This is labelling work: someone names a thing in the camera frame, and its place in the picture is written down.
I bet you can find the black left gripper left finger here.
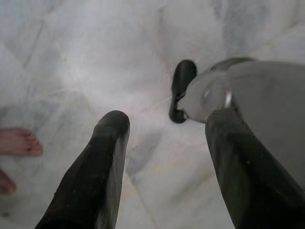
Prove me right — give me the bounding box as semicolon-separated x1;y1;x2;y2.
35;110;131;229

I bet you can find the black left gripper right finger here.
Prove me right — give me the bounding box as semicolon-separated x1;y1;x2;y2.
204;108;305;229

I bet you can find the person's bare foot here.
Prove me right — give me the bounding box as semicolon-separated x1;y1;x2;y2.
0;166;17;196
0;127;44;157

